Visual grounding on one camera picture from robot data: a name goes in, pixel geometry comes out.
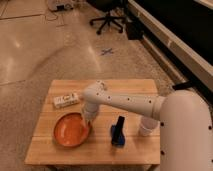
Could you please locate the blue and black stapler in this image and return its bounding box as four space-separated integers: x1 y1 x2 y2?
110 116 125 147

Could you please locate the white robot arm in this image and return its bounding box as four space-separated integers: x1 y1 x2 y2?
82 81 213 171

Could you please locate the white labelled bottle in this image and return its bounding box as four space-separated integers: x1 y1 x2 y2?
53 93 80 109

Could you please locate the black office chair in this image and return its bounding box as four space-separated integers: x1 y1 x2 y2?
87 0 129 36

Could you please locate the wooden table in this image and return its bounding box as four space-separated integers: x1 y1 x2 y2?
25 80 160 166

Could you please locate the orange ceramic bowl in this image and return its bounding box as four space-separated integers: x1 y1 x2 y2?
53 112 91 147

